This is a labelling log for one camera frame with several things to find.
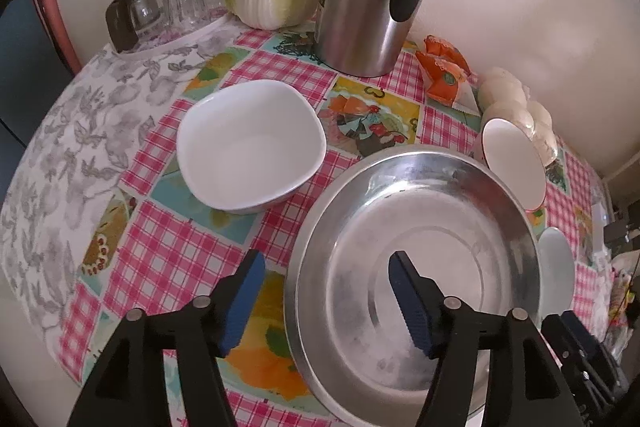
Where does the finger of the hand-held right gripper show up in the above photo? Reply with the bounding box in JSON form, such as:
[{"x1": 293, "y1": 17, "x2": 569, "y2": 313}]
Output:
[
  {"x1": 542, "y1": 313, "x2": 608, "y2": 413},
  {"x1": 561, "y1": 311, "x2": 628, "y2": 400}
]

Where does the pink board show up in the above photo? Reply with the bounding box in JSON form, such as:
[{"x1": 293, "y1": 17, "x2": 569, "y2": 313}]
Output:
[{"x1": 30, "y1": 0, "x2": 83, "y2": 75}]

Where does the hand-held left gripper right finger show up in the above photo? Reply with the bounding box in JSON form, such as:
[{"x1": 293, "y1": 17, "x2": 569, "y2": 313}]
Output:
[{"x1": 387, "y1": 251, "x2": 583, "y2": 427}]

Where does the orange and clear food packet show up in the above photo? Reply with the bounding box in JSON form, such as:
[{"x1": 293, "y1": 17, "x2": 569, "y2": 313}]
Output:
[{"x1": 416, "y1": 52, "x2": 482, "y2": 112}]

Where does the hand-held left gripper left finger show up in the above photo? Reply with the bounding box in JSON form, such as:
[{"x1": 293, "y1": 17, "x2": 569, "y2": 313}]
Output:
[{"x1": 65, "y1": 249, "x2": 267, "y2": 427}]

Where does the white power strip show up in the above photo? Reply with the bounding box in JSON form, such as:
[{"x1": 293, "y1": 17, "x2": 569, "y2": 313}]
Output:
[{"x1": 591, "y1": 203, "x2": 610, "y2": 265}]

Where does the glass carafe black handle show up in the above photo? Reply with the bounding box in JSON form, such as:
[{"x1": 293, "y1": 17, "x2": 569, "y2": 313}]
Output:
[{"x1": 105, "y1": 0, "x2": 163, "y2": 54}]

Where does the pink checkered printed tablecloth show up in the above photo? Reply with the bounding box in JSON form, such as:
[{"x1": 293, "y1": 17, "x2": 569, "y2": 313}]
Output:
[{"x1": 59, "y1": 26, "x2": 617, "y2": 427}]

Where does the white squarish bowl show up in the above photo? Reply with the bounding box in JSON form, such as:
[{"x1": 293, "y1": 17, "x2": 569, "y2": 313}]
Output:
[{"x1": 176, "y1": 79, "x2": 328, "y2": 214}]

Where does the blue cabinet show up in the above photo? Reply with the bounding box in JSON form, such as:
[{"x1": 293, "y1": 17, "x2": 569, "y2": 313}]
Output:
[{"x1": 0, "y1": 0, "x2": 66, "y2": 150}]

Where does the round metal plate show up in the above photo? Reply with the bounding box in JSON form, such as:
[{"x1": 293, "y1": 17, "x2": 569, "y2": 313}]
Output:
[{"x1": 283, "y1": 144, "x2": 542, "y2": 423}]

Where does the pale bluish white bowl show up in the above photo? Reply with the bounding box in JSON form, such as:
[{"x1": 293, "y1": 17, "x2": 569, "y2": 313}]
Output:
[{"x1": 536, "y1": 227, "x2": 577, "y2": 325}]

